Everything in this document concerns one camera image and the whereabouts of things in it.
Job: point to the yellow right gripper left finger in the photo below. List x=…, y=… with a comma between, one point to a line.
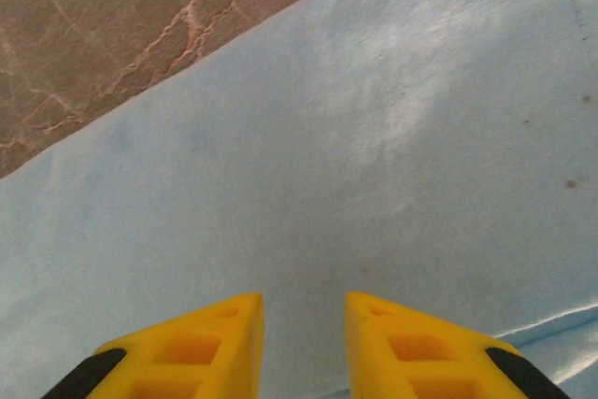
x=187, y=357

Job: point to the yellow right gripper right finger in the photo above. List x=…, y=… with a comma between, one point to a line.
x=420, y=357

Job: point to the light blue star-print t-shirt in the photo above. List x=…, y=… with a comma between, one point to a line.
x=327, y=161

